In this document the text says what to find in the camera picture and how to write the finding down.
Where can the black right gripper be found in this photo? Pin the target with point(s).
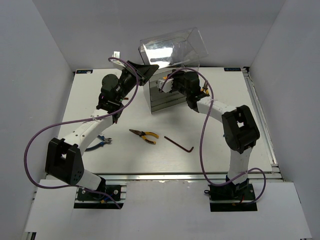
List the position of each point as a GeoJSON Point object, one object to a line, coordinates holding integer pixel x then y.
{"type": "Point", "coordinates": [176, 78]}

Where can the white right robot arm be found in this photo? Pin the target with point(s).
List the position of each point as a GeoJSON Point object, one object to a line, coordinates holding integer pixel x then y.
{"type": "Point", "coordinates": [239, 127]}

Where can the blue label right corner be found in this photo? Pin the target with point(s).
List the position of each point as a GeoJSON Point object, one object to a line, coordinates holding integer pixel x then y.
{"type": "Point", "coordinates": [232, 69]}

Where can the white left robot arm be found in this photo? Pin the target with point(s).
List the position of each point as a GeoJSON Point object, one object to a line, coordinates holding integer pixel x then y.
{"type": "Point", "coordinates": [64, 156]}

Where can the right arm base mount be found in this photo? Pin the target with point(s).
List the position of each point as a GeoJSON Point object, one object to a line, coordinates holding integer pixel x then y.
{"type": "Point", "coordinates": [222, 199]}

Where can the yellow needle-nose pliers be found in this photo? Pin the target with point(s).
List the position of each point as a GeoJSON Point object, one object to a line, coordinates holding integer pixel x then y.
{"type": "Point", "coordinates": [204, 91]}

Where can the yellow long-nose pliers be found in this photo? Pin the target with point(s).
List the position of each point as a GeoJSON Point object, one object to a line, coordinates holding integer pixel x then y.
{"type": "Point", "coordinates": [144, 135]}

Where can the blue cutters left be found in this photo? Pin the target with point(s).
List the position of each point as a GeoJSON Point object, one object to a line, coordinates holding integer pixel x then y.
{"type": "Point", "coordinates": [103, 141]}

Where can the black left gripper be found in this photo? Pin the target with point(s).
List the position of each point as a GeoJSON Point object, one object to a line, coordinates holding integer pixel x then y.
{"type": "Point", "coordinates": [145, 71]}

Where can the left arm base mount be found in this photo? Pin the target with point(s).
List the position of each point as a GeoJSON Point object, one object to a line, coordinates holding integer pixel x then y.
{"type": "Point", "coordinates": [89, 200]}

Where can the clear plastic drawer organizer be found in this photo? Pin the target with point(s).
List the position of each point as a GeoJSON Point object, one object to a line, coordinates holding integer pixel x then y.
{"type": "Point", "coordinates": [171, 51]}

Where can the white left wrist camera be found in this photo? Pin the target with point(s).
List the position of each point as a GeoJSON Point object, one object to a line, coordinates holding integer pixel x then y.
{"type": "Point", "coordinates": [115, 61]}

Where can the blue label corner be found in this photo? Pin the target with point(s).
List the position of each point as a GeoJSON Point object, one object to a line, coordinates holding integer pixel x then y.
{"type": "Point", "coordinates": [84, 71]}
{"type": "Point", "coordinates": [232, 69]}

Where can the blue label left corner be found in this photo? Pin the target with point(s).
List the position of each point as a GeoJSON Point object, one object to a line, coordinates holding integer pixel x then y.
{"type": "Point", "coordinates": [84, 71]}

